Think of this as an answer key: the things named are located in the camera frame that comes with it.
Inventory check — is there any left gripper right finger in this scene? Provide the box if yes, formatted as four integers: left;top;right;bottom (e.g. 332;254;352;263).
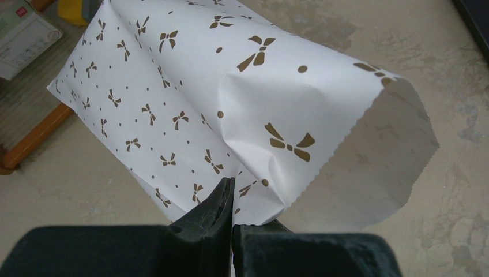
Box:
232;220;402;276

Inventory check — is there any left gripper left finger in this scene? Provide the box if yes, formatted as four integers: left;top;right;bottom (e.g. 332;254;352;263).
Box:
1;178;235;276

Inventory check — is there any patterned white paper bag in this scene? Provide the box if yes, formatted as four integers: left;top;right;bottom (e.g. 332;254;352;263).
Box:
48;1;439;231

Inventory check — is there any black plastic tray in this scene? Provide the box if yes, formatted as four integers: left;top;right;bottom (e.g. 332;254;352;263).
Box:
452;0;488;63

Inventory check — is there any orange wooden rack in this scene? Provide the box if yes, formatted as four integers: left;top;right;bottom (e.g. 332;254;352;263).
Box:
1;1;76;175

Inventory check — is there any yellow grey eraser block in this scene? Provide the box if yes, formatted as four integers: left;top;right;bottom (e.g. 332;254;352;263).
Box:
57;0;101;26

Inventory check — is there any small white box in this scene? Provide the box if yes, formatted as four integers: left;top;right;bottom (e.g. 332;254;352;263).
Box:
1;1;63;80

